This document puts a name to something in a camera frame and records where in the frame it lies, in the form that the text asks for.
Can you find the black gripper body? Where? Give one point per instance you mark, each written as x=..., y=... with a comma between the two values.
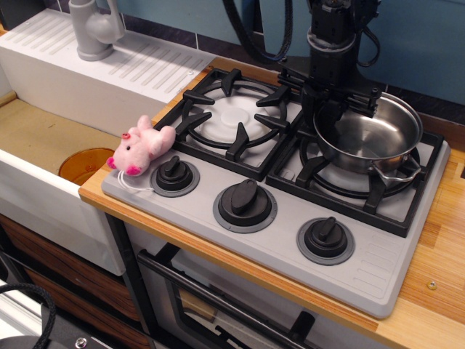
x=336, y=85

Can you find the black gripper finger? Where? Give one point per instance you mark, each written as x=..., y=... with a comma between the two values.
x=309, y=104
x=329, y=114

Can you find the stainless steel pan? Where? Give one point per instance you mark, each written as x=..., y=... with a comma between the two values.
x=379, y=145

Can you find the pink stuffed pig toy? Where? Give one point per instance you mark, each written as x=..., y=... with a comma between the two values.
x=141, y=145

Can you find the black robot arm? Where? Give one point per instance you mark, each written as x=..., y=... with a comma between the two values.
x=337, y=28

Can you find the grey toy stove top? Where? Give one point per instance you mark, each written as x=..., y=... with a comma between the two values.
x=370, y=280

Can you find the black middle stove knob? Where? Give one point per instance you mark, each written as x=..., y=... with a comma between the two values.
x=244, y=208

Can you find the black stove knob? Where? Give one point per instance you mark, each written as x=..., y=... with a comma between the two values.
x=174, y=178
x=325, y=241
x=244, y=208

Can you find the black right stove knob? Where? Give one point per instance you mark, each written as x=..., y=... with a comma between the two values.
x=325, y=241

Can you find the black left stove knob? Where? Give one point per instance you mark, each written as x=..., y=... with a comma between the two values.
x=174, y=178

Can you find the white right burner cap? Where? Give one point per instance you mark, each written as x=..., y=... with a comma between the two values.
x=343, y=182

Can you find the white burner cap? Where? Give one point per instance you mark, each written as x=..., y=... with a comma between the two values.
x=343, y=182
x=228, y=112

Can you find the black left burner grate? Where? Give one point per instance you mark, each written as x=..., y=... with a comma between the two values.
x=249, y=158

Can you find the black burner grate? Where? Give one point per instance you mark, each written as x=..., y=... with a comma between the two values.
x=249, y=158
x=402, y=214

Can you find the white left burner cap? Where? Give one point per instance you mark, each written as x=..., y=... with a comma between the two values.
x=228, y=112

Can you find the black right burner grate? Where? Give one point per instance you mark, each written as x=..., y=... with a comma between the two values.
x=402, y=214

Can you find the grey toy faucet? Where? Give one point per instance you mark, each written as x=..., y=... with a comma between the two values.
x=95, y=32

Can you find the white toy sink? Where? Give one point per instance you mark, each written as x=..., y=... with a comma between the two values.
x=53, y=104

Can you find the wooden drawer front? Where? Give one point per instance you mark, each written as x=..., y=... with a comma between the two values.
x=82, y=291

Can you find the oven door with handle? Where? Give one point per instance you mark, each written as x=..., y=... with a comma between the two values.
x=213, y=308

